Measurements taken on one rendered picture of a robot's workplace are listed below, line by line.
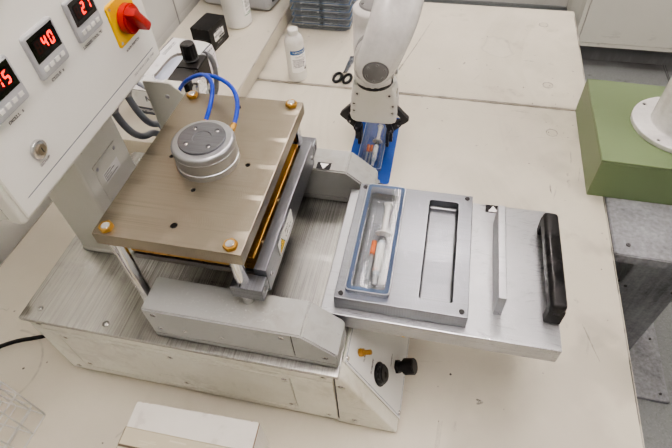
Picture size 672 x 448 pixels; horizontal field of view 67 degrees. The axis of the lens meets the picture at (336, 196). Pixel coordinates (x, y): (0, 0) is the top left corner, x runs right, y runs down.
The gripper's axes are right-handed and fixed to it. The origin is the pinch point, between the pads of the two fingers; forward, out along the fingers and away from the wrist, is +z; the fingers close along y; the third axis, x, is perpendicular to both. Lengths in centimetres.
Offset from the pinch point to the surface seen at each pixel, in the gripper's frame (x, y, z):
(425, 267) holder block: 48, -14, -20
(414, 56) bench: -39.3, -5.7, 3.6
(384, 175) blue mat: 8.8, -3.6, 3.5
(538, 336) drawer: 55, -28, -19
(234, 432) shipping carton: 69, 9, -5
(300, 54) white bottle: -23.7, 22.8, -4.6
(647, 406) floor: 18, -84, 78
